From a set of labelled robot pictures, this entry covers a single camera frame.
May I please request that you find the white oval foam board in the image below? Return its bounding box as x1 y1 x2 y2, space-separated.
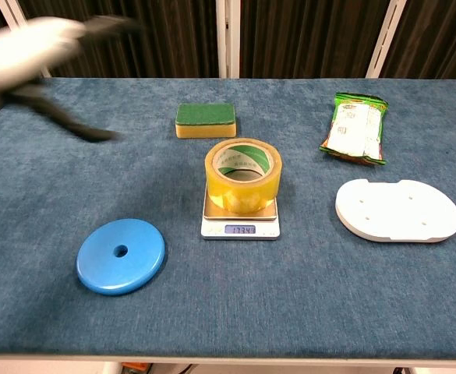
334 178 456 244

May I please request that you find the digital kitchen scale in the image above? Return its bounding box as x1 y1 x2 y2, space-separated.
200 182 281 241

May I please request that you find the white slanted frame post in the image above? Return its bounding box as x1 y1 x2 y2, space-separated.
0 0 52 78
365 0 408 78

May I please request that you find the blue disc with hole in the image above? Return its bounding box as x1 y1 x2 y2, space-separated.
75 218 166 296

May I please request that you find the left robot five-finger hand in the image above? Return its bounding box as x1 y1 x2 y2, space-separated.
0 15 145 143

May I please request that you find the green and yellow sponge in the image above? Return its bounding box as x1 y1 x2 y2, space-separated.
175 102 238 139

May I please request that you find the orange object under table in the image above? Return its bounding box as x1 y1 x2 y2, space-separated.
120 362 153 374

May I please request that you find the yellow packing tape roll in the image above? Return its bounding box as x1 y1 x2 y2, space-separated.
204 137 283 214

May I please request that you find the dark pleated curtain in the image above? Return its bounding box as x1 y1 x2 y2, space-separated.
0 0 456 129

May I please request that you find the green snack bag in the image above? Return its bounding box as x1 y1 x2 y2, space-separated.
319 91 388 166

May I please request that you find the blue table cloth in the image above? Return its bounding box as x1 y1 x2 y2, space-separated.
0 77 456 359

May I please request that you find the light wooden post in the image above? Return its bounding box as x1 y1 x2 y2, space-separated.
215 0 244 78

